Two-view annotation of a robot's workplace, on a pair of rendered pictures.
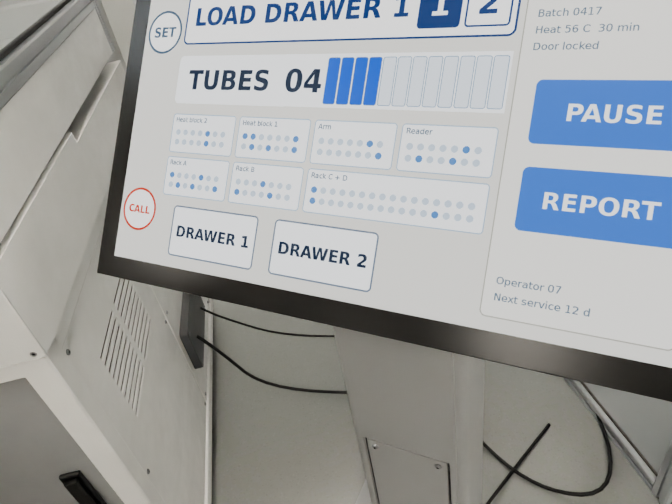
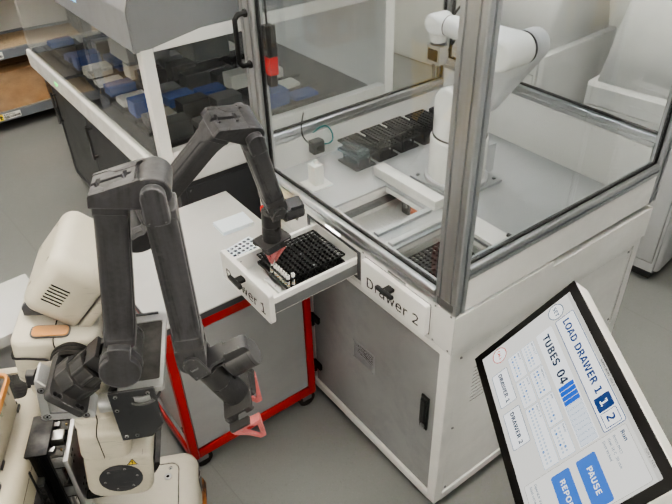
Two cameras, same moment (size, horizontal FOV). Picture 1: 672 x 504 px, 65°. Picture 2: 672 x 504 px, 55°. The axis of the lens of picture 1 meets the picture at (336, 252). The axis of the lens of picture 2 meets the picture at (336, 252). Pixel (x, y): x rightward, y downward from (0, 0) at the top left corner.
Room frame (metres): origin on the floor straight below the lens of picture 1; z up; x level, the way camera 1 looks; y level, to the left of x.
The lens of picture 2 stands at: (-0.43, -0.53, 2.11)
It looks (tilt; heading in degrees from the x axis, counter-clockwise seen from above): 36 degrees down; 58
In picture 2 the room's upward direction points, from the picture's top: 2 degrees counter-clockwise
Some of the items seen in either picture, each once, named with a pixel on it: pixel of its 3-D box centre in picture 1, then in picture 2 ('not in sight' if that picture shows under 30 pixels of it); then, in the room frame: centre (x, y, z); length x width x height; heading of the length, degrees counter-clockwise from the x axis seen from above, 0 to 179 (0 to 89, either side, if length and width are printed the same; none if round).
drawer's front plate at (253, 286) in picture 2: not in sight; (247, 285); (0.15, 0.92, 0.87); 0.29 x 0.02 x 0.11; 94
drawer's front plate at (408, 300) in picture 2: not in sight; (393, 295); (0.49, 0.62, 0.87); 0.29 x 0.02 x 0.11; 94
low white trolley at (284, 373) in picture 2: not in sight; (211, 329); (0.14, 1.33, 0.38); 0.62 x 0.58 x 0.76; 94
